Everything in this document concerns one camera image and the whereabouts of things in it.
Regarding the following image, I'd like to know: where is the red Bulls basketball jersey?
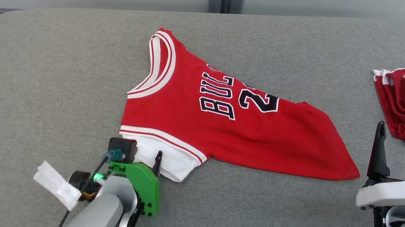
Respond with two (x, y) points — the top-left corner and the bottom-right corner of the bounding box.
(115, 24), (374, 202)

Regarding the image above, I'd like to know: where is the black cable with teal connector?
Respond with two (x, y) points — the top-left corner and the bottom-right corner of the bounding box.
(56, 143), (124, 227)

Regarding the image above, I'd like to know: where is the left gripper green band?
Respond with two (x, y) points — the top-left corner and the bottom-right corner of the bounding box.
(66, 142), (165, 217)

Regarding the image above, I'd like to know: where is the white tape label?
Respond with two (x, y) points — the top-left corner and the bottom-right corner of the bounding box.
(30, 160), (86, 213)

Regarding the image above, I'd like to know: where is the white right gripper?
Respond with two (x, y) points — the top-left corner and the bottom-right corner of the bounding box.
(355, 119), (405, 214)

